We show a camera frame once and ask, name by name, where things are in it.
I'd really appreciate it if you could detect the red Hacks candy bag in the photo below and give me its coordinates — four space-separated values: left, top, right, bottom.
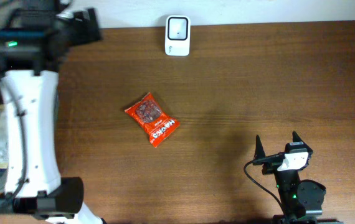
125 92 180 147

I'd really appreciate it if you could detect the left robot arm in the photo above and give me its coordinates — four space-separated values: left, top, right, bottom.
0 1 104 224

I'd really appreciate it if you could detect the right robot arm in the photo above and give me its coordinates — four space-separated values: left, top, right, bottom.
249 132 339 224

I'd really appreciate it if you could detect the white barcode scanner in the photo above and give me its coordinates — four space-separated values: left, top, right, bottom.
164 15 191 57

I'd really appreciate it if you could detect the right camera cable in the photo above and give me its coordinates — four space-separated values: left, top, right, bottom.
243 154 290 224

